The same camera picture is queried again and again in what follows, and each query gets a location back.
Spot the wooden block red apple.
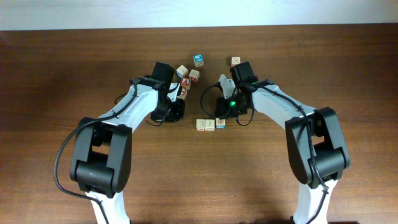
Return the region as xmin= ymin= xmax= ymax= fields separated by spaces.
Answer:
xmin=215 ymin=118 xmax=226 ymax=129

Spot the wooden block blue number two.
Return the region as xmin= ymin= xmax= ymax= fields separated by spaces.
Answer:
xmin=196 ymin=119 xmax=206 ymax=131

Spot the wooden block green letter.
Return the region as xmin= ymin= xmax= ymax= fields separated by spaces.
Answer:
xmin=205 ymin=119 xmax=215 ymax=131

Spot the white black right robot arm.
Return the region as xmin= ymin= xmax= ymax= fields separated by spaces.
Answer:
xmin=215 ymin=62 xmax=351 ymax=223

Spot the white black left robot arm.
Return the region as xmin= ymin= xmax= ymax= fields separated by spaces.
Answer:
xmin=70 ymin=62 xmax=185 ymax=223

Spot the wooden block red letter I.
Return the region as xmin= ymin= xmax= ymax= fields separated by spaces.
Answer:
xmin=177 ymin=87 xmax=188 ymax=100

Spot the wooden block red letter A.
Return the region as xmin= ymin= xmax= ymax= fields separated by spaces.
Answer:
xmin=181 ymin=77 xmax=192 ymax=90

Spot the wooden block blue number five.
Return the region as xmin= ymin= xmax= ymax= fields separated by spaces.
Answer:
xmin=176 ymin=65 xmax=188 ymax=78

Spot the wooden block red C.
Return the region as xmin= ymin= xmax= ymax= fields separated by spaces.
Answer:
xmin=231 ymin=57 xmax=241 ymax=67

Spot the wooden block red letter U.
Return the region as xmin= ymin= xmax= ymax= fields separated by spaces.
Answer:
xmin=188 ymin=69 xmax=200 ymax=83

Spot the wooden block blue top far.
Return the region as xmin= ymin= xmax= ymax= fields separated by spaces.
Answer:
xmin=193 ymin=54 xmax=204 ymax=67

